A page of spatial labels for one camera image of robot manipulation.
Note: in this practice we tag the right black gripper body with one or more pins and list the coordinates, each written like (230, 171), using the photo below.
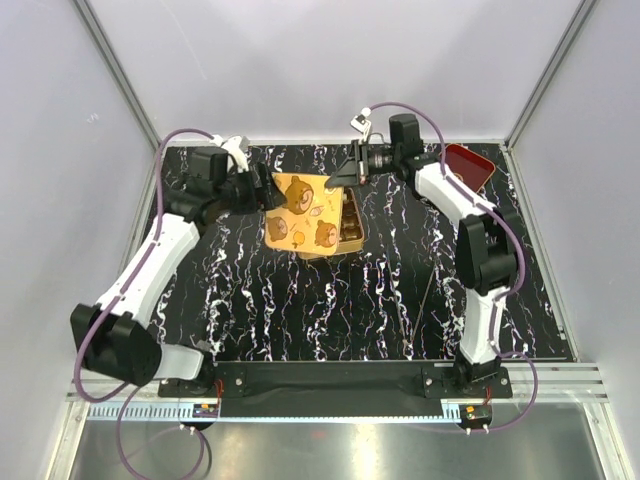
(374, 162)

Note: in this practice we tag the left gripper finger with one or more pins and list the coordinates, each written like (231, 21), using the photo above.
(273, 199)
(262, 177)

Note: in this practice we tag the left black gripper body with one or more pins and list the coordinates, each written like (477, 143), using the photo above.
(244, 197)

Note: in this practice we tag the silver tin lid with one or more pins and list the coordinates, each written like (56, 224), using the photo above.
(309, 221)

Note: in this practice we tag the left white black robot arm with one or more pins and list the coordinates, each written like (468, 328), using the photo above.
(112, 336)

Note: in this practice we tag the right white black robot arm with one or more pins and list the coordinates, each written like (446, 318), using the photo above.
(489, 259)

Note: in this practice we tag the gold chocolate tin box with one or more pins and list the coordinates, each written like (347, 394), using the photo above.
(342, 237)

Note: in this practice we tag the red square tray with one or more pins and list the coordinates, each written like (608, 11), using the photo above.
(469, 167)

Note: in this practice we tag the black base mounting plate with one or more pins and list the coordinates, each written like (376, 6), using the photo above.
(332, 391)

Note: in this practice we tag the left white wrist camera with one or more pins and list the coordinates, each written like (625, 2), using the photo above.
(237, 147)

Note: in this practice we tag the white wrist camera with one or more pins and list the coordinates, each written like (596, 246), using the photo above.
(237, 147)
(362, 124)

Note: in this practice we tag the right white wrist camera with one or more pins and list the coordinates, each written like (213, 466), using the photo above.
(362, 124)

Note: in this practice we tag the white slotted cable duct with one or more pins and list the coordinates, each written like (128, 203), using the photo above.
(154, 411)

